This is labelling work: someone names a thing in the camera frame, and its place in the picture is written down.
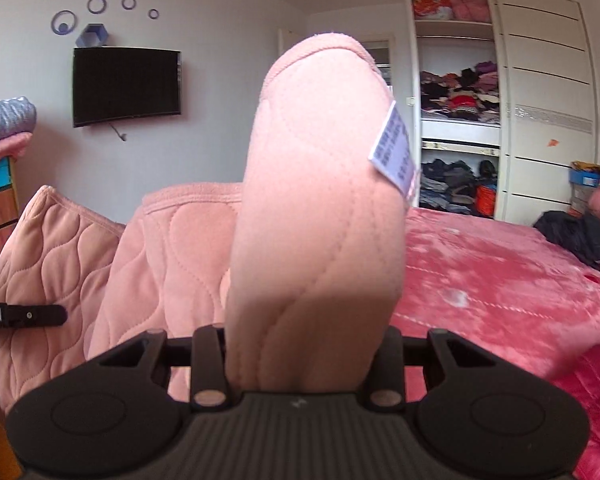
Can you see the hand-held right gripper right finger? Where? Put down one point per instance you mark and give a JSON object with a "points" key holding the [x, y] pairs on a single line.
{"points": [[390, 360]]}

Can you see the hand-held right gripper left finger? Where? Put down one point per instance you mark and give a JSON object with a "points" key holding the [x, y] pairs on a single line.
{"points": [[210, 355]]}

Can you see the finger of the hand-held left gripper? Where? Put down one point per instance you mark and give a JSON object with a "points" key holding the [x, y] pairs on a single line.
{"points": [[25, 316]]}

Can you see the pink quilted garment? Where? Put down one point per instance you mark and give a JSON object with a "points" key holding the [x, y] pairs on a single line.
{"points": [[320, 210]]}

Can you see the pile of dark folded clothes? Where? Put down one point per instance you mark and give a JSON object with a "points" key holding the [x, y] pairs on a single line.
{"points": [[455, 185]]}

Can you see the pile of mixed folded clothes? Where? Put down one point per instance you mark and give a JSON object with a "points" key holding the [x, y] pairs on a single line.
{"points": [[460, 95]]}

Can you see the plush printed bed blanket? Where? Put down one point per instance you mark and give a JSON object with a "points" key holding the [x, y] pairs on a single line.
{"points": [[505, 285]]}

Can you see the folded pink cloth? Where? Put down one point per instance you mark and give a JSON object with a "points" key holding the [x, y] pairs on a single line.
{"points": [[2, 150]]}

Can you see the silver puffer jacket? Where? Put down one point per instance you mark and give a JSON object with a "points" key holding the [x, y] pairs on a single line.
{"points": [[5, 117]]}

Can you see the black jacket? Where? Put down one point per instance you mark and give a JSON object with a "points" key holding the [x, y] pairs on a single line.
{"points": [[575, 240]]}

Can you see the blue box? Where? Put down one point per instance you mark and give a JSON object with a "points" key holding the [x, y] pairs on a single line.
{"points": [[585, 180]]}

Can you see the white wardrobe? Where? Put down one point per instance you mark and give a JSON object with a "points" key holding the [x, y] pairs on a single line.
{"points": [[545, 110]]}

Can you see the stored bedding bundles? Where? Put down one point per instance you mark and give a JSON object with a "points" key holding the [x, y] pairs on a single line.
{"points": [[450, 7]]}

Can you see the black wall television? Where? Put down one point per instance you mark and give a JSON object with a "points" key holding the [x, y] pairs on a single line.
{"points": [[125, 85]]}

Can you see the purple hexagon wall shelf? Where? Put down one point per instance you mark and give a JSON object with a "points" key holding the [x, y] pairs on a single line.
{"points": [[82, 37]]}

